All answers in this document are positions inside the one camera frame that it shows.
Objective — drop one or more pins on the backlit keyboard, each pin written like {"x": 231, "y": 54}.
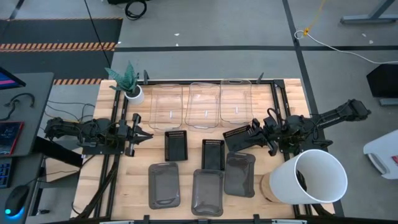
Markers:
{"x": 4, "y": 172}

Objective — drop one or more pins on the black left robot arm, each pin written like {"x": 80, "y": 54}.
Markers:
{"x": 93, "y": 130}

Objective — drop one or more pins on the computer monitor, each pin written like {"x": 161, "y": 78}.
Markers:
{"x": 7, "y": 79}

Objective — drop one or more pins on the black computer mouse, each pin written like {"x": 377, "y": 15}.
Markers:
{"x": 17, "y": 199}

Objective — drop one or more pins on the green artificial plant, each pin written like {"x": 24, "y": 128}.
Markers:
{"x": 126, "y": 79}

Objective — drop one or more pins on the black mat with hazard stripes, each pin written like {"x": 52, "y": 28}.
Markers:
{"x": 59, "y": 34}

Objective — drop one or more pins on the grey metal table foot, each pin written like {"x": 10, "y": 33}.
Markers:
{"x": 373, "y": 17}

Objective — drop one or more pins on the clear plastic basket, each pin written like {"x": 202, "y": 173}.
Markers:
{"x": 202, "y": 105}
{"x": 236, "y": 102}
{"x": 166, "y": 107}

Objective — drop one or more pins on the round wooden disc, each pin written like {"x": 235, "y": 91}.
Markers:
{"x": 265, "y": 188}

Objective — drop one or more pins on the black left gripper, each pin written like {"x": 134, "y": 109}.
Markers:
{"x": 133, "y": 133}

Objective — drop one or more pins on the red-edged tablet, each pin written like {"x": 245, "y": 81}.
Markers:
{"x": 9, "y": 137}

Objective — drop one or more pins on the white plastic bucket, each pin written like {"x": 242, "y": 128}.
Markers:
{"x": 323, "y": 177}

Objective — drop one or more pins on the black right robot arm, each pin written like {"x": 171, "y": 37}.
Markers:
{"x": 326, "y": 119}

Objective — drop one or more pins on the white plastic object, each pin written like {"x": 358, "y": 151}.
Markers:
{"x": 382, "y": 152}

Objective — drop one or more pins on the grey desk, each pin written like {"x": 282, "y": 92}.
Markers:
{"x": 34, "y": 102}

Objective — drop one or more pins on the white plant pot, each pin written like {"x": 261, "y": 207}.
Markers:
{"x": 136, "y": 97}

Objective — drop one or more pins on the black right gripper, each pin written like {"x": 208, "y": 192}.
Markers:
{"x": 269, "y": 135}

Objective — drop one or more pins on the black perforated plastic basket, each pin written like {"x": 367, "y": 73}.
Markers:
{"x": 237, "y": 140}
{"x": 176, "y": 146}
{"x": 213, "y": 155}

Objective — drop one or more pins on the black box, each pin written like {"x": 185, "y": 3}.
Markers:
{"x": 384, "y": 81}

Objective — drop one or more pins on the grey translucent plastic basket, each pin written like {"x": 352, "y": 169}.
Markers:
{"x": 207, "y": 194}
{"x": 239, "y": 175}
{"x": 164, "y": 186}

